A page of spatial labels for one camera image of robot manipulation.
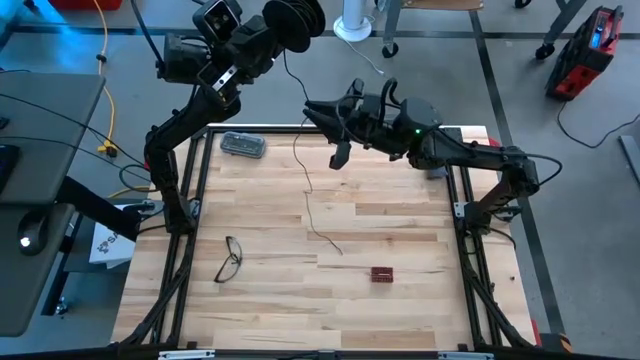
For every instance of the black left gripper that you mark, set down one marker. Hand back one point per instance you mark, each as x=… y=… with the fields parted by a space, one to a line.
x=222 y=75

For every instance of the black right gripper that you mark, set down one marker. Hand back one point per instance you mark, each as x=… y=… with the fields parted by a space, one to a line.
x=370 y=125

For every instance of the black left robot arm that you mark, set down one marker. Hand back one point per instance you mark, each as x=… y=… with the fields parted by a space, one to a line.
x=165 y=150

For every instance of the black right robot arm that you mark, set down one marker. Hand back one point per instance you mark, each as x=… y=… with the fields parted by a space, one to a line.
x=475 y=157

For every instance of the white pole with round base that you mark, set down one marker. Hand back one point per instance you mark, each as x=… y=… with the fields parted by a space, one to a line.
x=353 y=27

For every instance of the wooden workbench on casters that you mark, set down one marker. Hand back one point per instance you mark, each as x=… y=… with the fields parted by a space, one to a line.
x=391 y=25

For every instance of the red bit holder block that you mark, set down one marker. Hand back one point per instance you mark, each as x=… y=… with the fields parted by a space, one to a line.
x=382 y=274

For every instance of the red table clamp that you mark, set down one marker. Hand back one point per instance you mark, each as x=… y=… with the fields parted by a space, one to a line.
x=495 y=143

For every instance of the red plastic bin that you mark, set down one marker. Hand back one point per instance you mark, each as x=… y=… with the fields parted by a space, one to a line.
x=85 y=4

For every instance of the grey desk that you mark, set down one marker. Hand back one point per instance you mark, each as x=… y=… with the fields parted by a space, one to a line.
x=40 y=150

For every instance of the white printed box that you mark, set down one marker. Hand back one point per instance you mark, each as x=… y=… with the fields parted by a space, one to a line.
x=107 y=247

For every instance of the red and black tool case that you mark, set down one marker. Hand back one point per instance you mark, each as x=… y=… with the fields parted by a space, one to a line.
x=582 y=55

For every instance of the black computer mouse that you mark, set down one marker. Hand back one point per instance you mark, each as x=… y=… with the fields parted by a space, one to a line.
x=32 y=232

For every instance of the grey metal bar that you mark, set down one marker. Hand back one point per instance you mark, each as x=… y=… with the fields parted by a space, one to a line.
x=631 y=157

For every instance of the metal desk caster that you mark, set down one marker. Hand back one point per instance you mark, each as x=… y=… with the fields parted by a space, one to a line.
x=62 y=306

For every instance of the black aluminium table frame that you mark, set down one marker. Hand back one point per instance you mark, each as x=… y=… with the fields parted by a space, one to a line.
x=250 y=129

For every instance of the silver metal bracket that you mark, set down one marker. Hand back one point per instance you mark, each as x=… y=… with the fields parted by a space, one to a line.
x=186 y=355
x=465 y=356

